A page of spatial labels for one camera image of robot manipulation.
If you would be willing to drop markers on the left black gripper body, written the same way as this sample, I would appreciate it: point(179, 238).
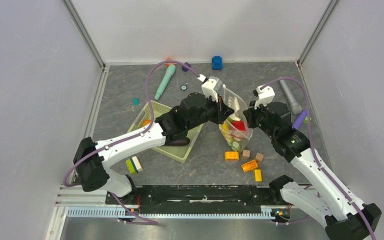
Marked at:
point(212, 112)

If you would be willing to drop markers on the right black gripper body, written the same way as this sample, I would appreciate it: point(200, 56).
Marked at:
point(257, 118)

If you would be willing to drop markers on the yellow toy banana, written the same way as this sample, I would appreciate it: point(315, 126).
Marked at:
point(224, 128)

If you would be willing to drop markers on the red toy apple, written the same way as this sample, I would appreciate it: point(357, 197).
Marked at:
point(239, 125)

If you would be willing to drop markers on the white toy garlic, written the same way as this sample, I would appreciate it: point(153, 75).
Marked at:
point(235, 117)

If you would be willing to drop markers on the clear polka dot zip bag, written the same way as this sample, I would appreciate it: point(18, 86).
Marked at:
point(235, 102)

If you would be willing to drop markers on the green toy cucumber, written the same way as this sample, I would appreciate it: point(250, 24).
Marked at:
point(236, 146)

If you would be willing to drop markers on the green orange toy mango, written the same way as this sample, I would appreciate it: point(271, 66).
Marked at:
point(145, 122)

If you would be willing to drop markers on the purple toy eggplant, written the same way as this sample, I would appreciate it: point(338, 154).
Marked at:
point(179, 143)

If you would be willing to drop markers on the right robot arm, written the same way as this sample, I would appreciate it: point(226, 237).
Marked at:
point(342, 214)

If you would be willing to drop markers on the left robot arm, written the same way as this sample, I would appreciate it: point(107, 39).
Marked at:
point(93, 160)

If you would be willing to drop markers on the grey toy microphone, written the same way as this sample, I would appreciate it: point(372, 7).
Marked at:
point(293, 103)

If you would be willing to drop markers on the purple toy cylinder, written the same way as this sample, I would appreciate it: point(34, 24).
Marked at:
point(299, 121)

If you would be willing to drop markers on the green poker chip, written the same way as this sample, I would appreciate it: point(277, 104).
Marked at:
point(183, 87)

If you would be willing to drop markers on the purple building block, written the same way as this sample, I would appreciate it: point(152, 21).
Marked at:
point(186, 66)

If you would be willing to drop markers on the light green plastic basket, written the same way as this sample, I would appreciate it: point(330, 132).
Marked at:
point(178, 153)

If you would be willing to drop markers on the tan cube right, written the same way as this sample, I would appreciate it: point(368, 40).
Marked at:
point(259, 157)

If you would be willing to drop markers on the tan cube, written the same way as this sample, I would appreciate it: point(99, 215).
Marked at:
point(246, 154)
point(259, 157)

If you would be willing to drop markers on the teal toy microphone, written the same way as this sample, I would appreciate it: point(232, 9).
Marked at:
point(165, 80)

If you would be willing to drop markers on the tan cube left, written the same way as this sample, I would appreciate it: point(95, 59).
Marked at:
point(246, 154)

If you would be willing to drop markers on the translucent orange brick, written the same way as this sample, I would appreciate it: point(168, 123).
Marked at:
point(250, 166)

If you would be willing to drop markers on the orange rounded brick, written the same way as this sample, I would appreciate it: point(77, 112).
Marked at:
point(231, 156)

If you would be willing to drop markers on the small teal block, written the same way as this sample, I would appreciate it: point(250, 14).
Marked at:
point(135, 101)

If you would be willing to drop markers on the yellow brick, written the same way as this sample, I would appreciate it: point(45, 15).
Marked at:
point(258, 177)

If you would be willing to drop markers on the green blue white block stack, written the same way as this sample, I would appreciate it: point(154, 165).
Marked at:
point(133, 164)

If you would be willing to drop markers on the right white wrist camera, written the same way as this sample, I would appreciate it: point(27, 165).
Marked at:
point(264, 96)

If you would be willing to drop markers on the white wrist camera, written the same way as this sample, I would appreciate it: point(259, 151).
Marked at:
point(210, 87)
point(264, 96)

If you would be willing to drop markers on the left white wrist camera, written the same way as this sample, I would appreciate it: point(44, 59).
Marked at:
point(210, 87)

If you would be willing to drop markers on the orange wire shape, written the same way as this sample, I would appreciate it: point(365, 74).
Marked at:
point(169, 62)

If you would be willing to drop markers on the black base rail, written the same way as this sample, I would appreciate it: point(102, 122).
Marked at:
point(202, 199)

